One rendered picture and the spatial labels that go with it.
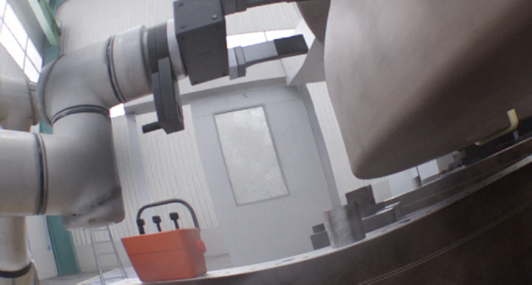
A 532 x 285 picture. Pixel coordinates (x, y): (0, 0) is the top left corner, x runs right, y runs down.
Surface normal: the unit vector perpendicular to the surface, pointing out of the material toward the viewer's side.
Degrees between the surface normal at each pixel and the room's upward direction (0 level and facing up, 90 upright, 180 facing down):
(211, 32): 180
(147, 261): 97
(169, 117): 113
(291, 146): 90
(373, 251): 90
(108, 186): 90
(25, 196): 135
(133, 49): 104
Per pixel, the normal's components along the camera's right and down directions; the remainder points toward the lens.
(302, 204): 0.27, -0.32
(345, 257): -0.10, -0.23
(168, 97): 0.17, 0.11
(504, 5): -0.90, 0.36
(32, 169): 0.85, -0.21
